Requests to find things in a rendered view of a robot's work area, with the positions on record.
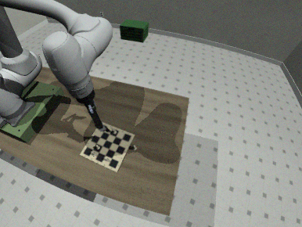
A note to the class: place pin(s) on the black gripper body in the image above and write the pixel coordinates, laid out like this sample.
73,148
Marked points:
88,99

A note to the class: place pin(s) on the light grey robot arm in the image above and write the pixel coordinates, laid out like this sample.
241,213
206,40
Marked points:
69,59

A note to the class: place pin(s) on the cream chessboard with black squares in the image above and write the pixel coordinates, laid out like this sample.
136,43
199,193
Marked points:
112,146

